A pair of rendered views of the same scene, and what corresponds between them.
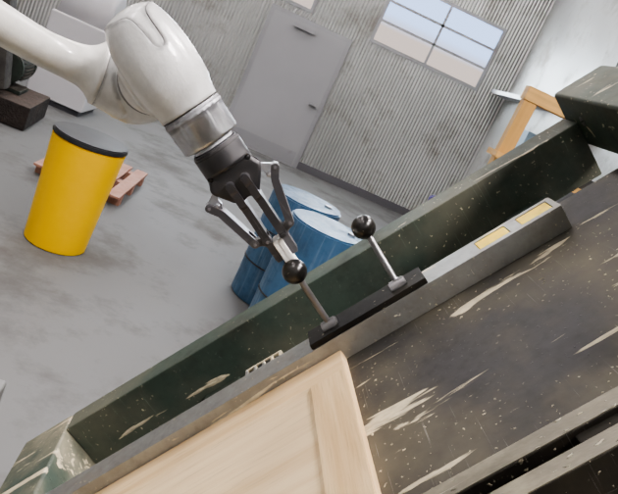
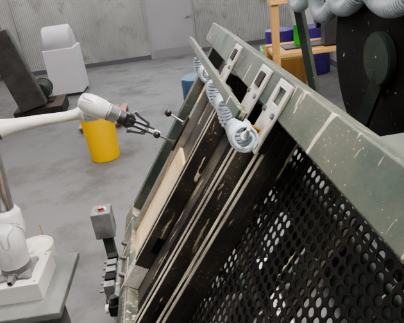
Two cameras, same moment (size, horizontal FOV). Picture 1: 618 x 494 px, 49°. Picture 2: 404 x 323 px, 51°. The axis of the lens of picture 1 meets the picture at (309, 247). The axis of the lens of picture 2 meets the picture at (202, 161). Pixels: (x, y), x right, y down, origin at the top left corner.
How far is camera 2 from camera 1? 126 cm
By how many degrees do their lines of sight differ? 12
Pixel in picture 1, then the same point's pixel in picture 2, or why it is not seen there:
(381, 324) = (185, 135)
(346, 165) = not seen: hidden behind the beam
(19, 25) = (58, 116)
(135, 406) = (147, 190)
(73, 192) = (100, 133)
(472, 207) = (201, 85)
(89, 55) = (77, 111)
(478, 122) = not seen: outside the picture
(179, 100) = (103, 112)
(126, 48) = (84, 108)
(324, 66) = not seen: outside the picture
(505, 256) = (204, 100)
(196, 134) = (112, 117)
